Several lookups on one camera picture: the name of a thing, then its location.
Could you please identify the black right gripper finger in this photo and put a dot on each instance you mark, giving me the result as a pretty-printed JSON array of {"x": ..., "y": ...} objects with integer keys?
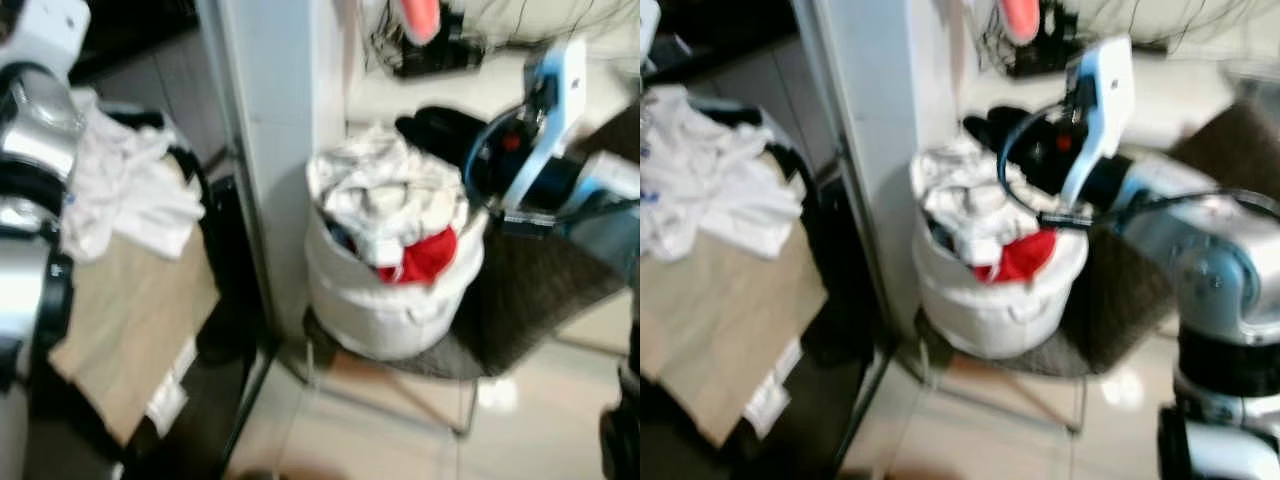
[
  {"x": 1010, "y": 117},
  {"x": 435, "y": 138},
  {"x": 995, "y": 138},
  {"x": 458, "y": 118}
]

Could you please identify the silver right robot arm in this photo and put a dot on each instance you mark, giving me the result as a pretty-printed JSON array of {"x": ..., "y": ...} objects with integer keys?
[{"x": 1210, "y": 270}]

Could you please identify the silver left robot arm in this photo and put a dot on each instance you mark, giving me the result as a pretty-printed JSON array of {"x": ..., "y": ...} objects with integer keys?
[{"x": 30, "y": 290}]

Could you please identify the white crumpled clothes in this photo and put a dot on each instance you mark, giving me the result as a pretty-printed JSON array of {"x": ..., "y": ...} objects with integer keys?
[
  {"x": 965, "y": 200},
  {"x": 380, "y": 190}
]

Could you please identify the pink rounded object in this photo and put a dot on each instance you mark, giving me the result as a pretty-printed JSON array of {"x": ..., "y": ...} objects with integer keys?
[
  {"x": 420, "y": 18},
  {"x": 1020, "y": 18}
]

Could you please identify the red garment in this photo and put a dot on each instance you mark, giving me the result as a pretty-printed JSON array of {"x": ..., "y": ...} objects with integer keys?
[
  {"x": 425, "y": 258},
  {"x": 1025, "y": 258}
]

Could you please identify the white fabric bundle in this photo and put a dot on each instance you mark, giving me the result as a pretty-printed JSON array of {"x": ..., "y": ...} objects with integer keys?
[
  {"x": 540, "y": 18},
  {"x": 1170, "y": 18}
]

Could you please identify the white fabric laundry basket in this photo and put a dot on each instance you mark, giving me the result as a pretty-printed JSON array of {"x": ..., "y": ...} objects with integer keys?
[
  {"x": 385, "y": 310},
  {"x": 985, "y": 310}
]

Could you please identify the white crumpled shirt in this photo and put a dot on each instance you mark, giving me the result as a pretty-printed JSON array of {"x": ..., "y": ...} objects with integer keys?
[
  {"x": 125, "y": 190},
  {"x": 715, "y": 190}
]

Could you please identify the black chair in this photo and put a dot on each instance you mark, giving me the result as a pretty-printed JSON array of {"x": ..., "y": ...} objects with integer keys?
[
  {"x": 225, "y": 330},
  {"x": 845, "y": 320}
]

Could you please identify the beige cloth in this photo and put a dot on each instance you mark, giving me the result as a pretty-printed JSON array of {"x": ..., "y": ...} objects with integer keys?
[
  {"x": 720, "y": 330},
  {"x": 125, "y": 320}
]

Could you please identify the white printed label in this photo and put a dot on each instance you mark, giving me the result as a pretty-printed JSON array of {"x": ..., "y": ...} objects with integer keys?
[
  {"x": 170, "y": 395},
  {"x": 772, "y": 395}
]

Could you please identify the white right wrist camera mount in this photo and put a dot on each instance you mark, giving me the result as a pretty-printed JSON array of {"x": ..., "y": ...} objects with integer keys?
[
  {"x": 565, "y": 85},
  {"x": 1108, "y": 90}
]

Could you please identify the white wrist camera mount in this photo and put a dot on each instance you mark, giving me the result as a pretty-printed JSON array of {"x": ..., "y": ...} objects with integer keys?
[
  {"x": 45, "y": 30},
  {"x": 1108, "y": 90},
  {"x": 648, "y": 25},
  {"x": 565, "y": 85}
]

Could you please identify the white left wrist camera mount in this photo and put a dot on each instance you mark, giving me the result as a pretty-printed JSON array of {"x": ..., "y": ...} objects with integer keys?
[
  {"x": 45, "y": 30},
  {"x": 648, "y": 25}
]

